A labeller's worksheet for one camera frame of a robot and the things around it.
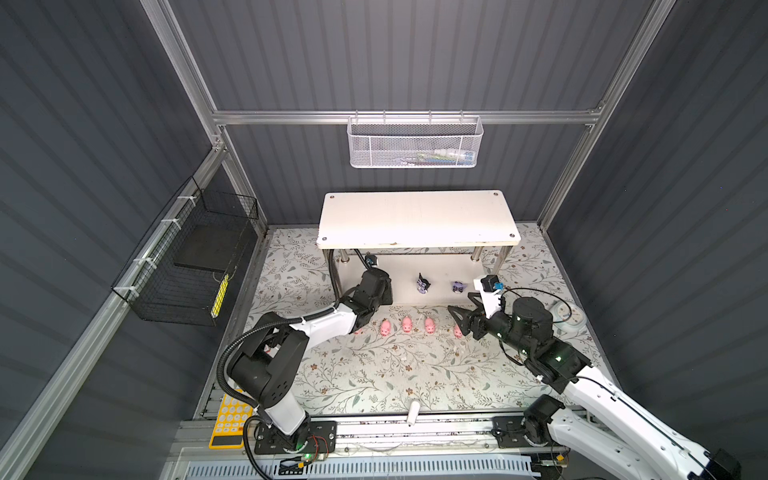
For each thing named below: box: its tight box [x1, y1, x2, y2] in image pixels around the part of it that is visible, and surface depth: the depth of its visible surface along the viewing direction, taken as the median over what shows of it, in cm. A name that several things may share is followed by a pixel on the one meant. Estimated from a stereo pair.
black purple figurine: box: [416, 272, 431, 294], surface depth 92 cm
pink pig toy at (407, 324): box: [402, 316, 413, 333], surface depth 93 cm
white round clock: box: [550, 301, 587, 332], surface depth 93 cm
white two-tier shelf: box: [316, 190, 521, 305], surface depth 79 cm
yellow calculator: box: [208, 392, 255, 449], surface depth 75 cm
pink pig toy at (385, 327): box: [379, 319, 392, 336], surface depth 93 cm
